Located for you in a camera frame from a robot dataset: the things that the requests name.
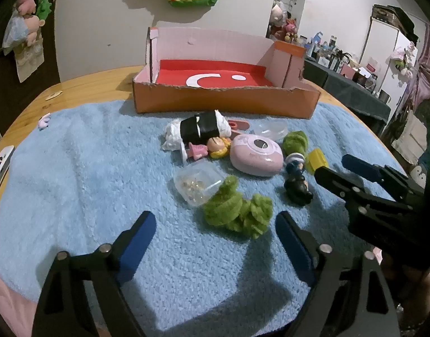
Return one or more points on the orange cardboard box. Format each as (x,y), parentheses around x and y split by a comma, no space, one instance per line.
(218,101)

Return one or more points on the black and white sushi plush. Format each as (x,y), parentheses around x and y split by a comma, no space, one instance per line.
(201,126)

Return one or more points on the purple curtain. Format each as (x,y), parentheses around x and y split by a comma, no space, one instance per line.
(429,70)

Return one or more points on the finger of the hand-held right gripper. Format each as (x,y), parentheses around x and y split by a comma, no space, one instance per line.
(336,182)
(359,168)

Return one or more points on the green plush toy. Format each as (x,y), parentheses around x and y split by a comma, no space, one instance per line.
(44,7)

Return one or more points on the pink round case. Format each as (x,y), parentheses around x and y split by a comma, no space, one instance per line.
(250,161)

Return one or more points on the small green chenille bundle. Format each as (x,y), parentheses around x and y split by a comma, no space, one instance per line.
(295,141)

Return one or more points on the blond figurine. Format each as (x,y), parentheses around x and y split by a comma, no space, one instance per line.
(216,144)

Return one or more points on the large green chenille bundle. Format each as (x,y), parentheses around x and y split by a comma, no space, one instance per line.
(225,207)

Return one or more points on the pink pig plush toy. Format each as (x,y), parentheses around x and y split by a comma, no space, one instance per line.
(27,3)

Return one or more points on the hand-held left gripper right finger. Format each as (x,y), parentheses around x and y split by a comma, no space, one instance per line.
(292,245)

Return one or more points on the white flower decoration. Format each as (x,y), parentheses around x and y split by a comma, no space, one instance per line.
(403,56)

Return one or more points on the beige paper bag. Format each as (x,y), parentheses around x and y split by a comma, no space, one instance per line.
(28,63)

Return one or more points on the pink cloth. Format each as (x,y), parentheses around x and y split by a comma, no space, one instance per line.
(7,305)

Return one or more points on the clear round lid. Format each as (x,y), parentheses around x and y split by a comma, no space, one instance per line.
(271,130)

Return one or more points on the dark-haired figurine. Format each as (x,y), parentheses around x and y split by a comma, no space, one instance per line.
(296,186)

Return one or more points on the row of bottles and boxes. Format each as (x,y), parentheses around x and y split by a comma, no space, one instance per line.
(341,59)

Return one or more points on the small clear plastic box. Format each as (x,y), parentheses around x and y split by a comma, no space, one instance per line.
(194,182)

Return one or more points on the pink dragon plush toy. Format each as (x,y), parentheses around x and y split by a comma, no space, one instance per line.
(289,26)

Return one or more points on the white oval sticker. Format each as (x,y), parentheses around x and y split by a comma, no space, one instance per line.
(54,94)

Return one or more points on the yellow bottle cap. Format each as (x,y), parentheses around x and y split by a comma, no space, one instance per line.
(317,159)

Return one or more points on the black bag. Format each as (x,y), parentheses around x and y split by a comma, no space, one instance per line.
(394,14)

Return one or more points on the person's right hand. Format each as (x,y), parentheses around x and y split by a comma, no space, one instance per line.
(415,291)

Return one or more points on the dark cloth covered table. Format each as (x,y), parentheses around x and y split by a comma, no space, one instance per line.
(348,94)

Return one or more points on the white fridge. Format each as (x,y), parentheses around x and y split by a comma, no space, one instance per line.
(380,49)

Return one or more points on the dark brown door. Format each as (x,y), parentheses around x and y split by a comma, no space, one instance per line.
(4,94)

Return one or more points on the blue fluffy mat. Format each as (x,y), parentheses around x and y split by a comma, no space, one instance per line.
(95,168)

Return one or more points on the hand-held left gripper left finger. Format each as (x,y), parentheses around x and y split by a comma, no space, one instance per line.
(138,242)

